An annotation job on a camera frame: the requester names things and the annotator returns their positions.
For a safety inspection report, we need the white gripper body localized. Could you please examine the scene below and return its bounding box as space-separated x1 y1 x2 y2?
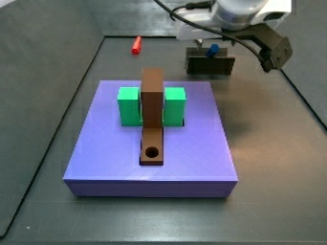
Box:
175 4 294 42

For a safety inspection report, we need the purple base block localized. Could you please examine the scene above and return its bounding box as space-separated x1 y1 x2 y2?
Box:
64 80 238 197

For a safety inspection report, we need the green block right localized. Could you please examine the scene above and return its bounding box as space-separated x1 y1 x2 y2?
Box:
163 87 187 126

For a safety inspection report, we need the green block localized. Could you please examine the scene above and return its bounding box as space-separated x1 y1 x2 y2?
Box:
163 87 187 126
118 87 142 126

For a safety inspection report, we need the brown T-shaped fixture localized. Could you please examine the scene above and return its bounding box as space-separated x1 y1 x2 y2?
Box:
140 68 164 166

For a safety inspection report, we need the green block left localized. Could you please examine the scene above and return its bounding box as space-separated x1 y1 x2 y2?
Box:
118 87 142 126

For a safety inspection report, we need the red peg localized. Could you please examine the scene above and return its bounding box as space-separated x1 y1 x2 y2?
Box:
132 36 142 55

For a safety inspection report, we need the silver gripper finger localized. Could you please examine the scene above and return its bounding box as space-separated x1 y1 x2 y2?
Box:
194 39 203 49

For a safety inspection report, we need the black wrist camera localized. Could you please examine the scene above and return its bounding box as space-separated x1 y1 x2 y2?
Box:
223 24 292 73

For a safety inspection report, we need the blue peg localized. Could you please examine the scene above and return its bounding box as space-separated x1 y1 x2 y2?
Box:
206 44 220 57

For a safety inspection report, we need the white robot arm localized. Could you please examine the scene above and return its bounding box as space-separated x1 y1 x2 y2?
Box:
176 0 292 32

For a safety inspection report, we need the black cable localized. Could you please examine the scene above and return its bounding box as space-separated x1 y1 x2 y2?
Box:
152 0 274 70

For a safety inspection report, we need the black angle bracket fixture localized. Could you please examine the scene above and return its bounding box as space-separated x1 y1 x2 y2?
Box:
186 47 235 76

